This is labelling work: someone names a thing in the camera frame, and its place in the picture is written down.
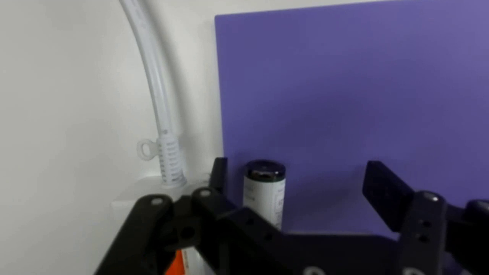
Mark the thick white power cable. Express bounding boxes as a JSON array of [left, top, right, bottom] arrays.
[[118, 0, 188, 189]]

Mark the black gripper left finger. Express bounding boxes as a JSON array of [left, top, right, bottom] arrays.
[[93, 157, 307, 275]]

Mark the white bottle with black cap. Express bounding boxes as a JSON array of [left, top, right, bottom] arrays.
[[241, 160, 289, 233]]

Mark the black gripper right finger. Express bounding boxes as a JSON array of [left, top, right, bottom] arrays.
[[361, 160, 489, 275]]

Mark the purple paper mat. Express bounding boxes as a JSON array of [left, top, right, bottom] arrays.
[[212, 0, 489, 275]]

